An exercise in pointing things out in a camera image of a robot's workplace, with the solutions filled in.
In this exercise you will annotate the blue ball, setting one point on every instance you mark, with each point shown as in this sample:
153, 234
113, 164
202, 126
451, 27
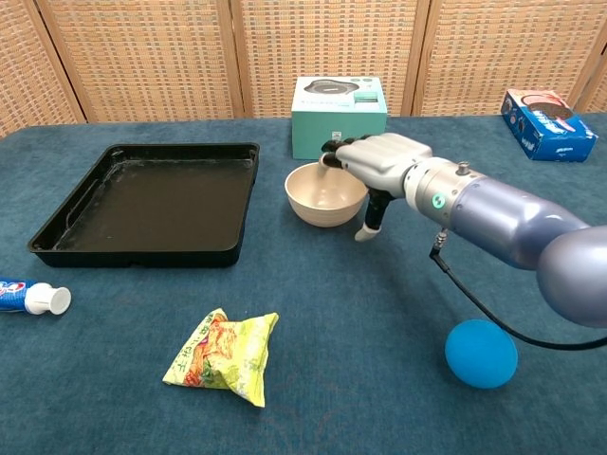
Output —
479, 360

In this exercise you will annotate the black plastic tray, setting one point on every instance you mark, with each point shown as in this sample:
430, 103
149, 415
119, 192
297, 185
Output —
152, 204

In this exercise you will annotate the woven rattan screen panel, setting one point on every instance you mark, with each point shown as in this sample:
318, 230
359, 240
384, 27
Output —
332, 38
498, 42
600, 90
23, 71
142, 57

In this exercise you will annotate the blue felt table cover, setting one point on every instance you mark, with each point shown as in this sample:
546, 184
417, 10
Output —
332, 284

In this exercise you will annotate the teal speaker box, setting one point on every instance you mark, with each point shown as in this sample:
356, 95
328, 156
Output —
339, 102

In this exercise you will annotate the blue cookie box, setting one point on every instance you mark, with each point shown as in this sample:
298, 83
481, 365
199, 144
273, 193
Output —
550, 128

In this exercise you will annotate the yellow-green snack bag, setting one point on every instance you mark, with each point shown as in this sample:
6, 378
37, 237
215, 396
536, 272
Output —
227, 355

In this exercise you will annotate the beige bowl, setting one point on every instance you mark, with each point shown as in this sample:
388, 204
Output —
322, 206

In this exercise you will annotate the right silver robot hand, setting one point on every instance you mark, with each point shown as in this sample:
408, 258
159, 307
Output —
384, 158

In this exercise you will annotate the blue white toothpaste tube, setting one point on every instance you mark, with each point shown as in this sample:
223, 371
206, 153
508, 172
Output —
28, 295

